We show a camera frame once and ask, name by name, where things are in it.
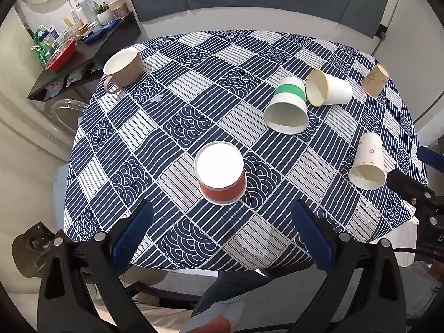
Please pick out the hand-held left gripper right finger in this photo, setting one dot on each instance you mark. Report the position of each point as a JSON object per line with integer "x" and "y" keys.
{"x": 312, "y": 236}

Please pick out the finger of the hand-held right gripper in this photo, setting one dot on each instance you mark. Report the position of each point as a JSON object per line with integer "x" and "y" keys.
{"x": 430, "y": 156}
{"x": 406, "y": 185}

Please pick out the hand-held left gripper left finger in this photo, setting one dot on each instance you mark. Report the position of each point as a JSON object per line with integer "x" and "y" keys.
{"x": 133, "y": 236}

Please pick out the white paper cup with hearts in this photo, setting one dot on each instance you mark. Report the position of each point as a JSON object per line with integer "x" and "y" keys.
{"x": 369, "y": 161}

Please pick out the brown paper cup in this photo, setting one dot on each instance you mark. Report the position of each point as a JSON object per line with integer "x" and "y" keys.
{"x": 376, "y": 79}

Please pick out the red paper cup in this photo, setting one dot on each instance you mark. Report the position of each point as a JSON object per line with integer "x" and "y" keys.
{"x": 220, "y": 170}

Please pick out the white paper cup yellow inside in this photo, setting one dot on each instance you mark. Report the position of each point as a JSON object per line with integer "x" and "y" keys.
{"x": 333, "y": 88}

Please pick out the green striped paper cup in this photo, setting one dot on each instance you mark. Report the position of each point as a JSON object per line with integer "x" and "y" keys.
{"x": 288, "y": 107}

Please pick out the black table base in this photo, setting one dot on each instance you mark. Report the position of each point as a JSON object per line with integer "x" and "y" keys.
{"x": 163, "y": 293}

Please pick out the brown bag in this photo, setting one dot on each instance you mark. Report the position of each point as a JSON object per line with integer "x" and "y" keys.
{"x": 29, "y": 253}

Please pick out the person's leg in jeans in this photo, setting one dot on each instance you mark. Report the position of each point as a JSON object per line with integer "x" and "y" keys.
{"x": 222, "y": 295}

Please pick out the blue patterned tablecloth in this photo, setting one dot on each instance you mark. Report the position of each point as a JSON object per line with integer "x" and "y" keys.
{"x": 173, "y": 121}

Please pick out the transparent chair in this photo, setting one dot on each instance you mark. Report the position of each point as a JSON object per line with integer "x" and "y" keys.
{"x": 64, "y": 111}

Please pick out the beige ceramic mug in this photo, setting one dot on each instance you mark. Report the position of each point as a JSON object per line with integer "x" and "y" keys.
{"x": 125, "y": 66}

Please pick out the red bowl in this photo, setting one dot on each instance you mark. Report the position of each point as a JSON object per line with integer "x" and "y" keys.
{"x": 62, "y": 57}

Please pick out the blue flat tray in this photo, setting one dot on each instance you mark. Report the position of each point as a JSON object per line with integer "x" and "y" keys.
{"x": 102, "y": 31}

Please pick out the green packet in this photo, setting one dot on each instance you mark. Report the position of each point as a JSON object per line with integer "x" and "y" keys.
{"x": 41, "y": 47}

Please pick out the small potted plant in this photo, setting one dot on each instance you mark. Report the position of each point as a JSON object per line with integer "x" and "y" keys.
{"x": 103, "y": 14}

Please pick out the pink jar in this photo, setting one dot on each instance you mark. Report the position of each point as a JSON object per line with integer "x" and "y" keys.
{"x": 118, "y": 9}

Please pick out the white pump bottle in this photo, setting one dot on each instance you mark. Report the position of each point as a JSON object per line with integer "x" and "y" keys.
{"x": 86, "y": 8}

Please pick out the white electric toothbrush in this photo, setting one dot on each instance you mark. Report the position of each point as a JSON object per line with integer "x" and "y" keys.
{"x": 72, "y": 10}

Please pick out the black wall shelf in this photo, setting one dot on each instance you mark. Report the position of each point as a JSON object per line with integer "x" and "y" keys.
{"x": 90, "y": 55}

